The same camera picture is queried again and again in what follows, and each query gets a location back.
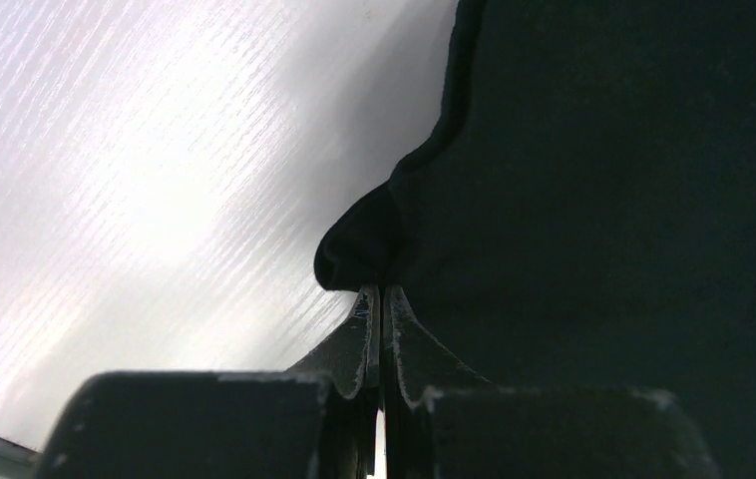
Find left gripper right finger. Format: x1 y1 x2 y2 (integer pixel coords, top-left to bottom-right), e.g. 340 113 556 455
383 286 721 478

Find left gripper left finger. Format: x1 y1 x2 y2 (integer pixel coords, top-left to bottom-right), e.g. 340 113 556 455
35 286 380 478

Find black t shirt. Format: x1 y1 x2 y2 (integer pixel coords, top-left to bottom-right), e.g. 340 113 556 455
314 1 756 478

